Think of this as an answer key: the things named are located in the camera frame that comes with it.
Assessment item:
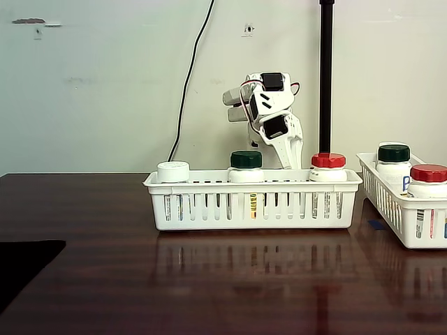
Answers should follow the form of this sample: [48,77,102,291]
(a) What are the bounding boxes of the white plastic basket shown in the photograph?
[356,152,447,250]
[142,169,364,232]

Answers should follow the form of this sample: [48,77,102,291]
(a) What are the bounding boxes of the black vertical pole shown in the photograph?
[318,0,337,155]

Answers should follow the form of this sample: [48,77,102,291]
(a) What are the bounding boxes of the red servo wire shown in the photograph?
[238,80,263,118]

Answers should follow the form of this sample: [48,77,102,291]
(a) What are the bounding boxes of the white-capped bottle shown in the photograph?
[156,160,191,223]

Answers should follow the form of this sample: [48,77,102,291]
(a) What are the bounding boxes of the black cable on wall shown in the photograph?
[166,0,216,163]

